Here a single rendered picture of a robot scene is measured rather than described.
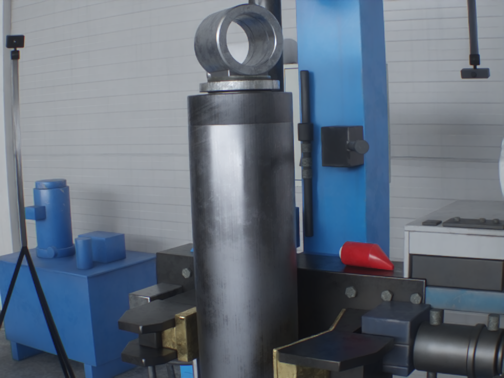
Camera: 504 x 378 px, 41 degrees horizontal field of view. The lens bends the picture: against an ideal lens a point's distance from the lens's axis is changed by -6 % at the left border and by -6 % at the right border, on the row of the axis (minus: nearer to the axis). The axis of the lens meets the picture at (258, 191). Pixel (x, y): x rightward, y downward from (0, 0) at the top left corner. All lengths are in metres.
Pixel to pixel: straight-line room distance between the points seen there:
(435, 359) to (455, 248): 0.23
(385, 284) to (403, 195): 1.93
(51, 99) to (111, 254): 1.37
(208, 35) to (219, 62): 0.06
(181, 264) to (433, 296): 0.66
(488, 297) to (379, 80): 0.67
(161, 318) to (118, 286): 2.32
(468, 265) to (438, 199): 1.92
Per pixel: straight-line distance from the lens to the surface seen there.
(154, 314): 1.58
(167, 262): 1.84
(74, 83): 4.67
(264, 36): 1.48
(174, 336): 1.56
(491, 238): 1.45
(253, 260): 1.39
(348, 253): 1.60
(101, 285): 3.76
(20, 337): 4.27
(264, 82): 1.40
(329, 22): 1.79
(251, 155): 1.36
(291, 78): 2.31
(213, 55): 1.41
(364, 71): 1.76
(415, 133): 3.40
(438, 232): 1.48
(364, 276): 1.55
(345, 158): 1.68
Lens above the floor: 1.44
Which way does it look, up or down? 7 degrees down
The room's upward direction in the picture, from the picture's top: 2 degrees counter-clockwise
